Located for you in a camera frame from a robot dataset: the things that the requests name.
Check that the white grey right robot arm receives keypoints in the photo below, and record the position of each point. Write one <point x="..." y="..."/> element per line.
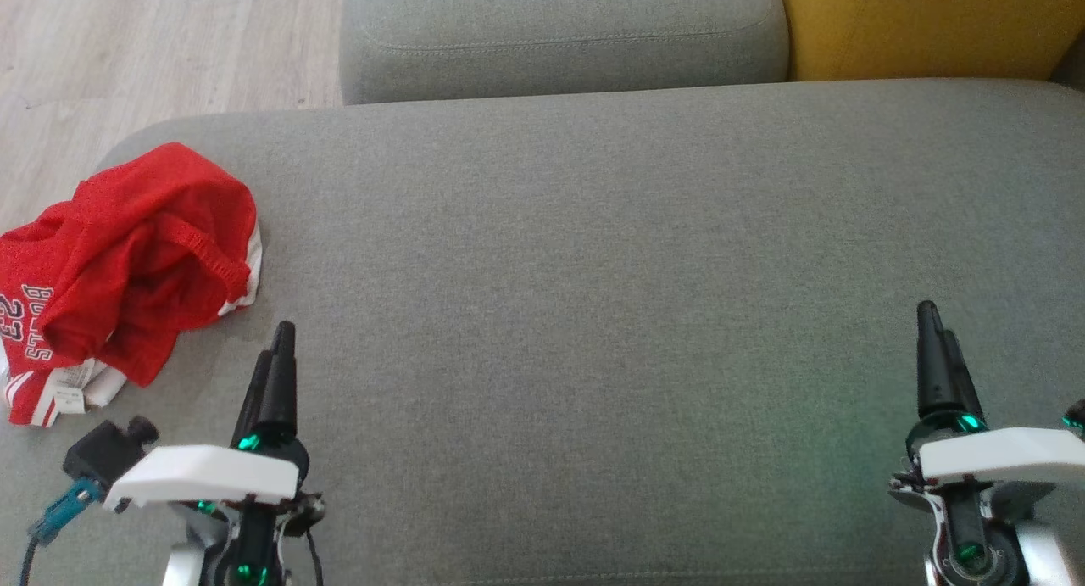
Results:
<point x="975" y="552"/>

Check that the grey sofa back cushion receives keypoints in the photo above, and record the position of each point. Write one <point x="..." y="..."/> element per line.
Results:
<point x="559" y="26"/>

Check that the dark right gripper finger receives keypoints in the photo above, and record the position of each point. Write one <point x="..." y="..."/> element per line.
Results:
<point x="932" y="365"/>
<point x="965" y="395"/>

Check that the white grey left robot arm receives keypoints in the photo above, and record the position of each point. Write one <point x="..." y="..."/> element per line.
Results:
<point x="188" y="565"/>

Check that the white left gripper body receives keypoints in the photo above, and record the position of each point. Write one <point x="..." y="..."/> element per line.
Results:
<point x="203" y="476"/>

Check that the red garment with white trim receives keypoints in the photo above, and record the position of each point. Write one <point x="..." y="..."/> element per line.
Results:
<point x="161" y="230"/>

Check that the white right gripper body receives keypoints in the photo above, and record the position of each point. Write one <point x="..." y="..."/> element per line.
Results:
<point x="1000" y="454"/>

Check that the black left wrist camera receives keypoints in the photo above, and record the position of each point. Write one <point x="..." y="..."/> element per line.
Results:
<point x="106" y="450"/>

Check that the grey fabric sofa seat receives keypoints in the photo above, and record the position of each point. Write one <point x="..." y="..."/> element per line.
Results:
<point x="593" y="315"/>

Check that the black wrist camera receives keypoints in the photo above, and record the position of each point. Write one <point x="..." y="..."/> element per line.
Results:
<point x="1076" y="416"/>
<point x="106" y="450"/>

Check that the yellow cushion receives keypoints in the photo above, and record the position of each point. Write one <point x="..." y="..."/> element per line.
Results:
<point x="915" y="22"/>

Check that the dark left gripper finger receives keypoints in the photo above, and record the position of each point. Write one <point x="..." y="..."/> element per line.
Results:
<point x="247" y="412"/>
<point x="280" y="391"/>

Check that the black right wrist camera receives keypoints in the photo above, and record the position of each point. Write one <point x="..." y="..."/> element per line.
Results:
<point x="1076" y="416"/>

